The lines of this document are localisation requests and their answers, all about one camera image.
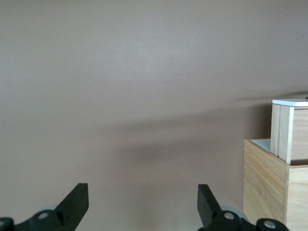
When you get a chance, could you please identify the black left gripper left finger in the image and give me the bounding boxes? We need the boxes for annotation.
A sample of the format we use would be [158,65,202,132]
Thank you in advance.
[0,182,89,231]

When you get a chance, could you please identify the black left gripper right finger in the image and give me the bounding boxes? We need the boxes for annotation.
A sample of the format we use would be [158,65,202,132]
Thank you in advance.
[197,184,288,231]

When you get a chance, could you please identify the white-fronted wooden drawer black handle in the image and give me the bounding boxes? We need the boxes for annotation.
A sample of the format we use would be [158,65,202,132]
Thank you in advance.
[270,97,308,166]

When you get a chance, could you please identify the light wooden cabinet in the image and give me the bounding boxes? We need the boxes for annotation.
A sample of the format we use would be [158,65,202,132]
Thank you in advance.
[243,138,308,231]

